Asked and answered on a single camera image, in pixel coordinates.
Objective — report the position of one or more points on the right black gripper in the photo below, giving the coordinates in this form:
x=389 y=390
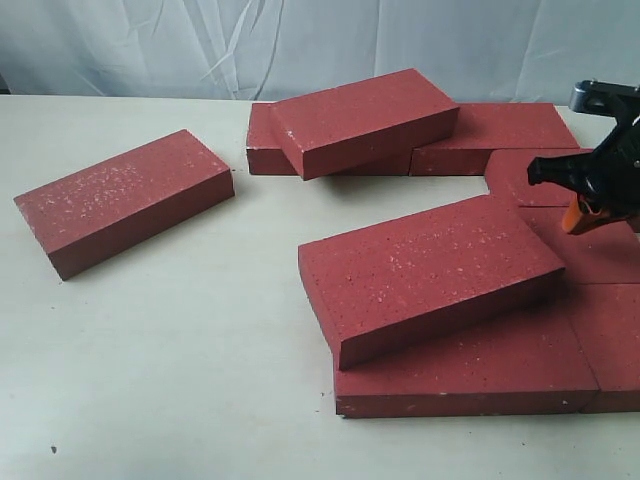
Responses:
x=605 y=180

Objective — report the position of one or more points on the red brick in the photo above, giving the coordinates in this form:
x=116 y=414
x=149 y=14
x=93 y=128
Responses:
x=265 y=157
x=87 y=217
x=483 y=128
x=506 y=176
x=525 y=363
x=335 y=129
x=605 y=319
x=383 y=288
x=608 y=255

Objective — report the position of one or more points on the tilted red brick top back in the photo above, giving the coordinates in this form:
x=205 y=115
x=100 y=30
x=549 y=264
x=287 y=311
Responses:
x=335 y=129

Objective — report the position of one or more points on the blue-grey backdrop cloth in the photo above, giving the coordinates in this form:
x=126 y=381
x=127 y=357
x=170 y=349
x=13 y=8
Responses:
x=271 y=50

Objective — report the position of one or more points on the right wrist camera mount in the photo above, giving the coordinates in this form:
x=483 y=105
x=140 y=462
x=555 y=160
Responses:
x=605 y=99

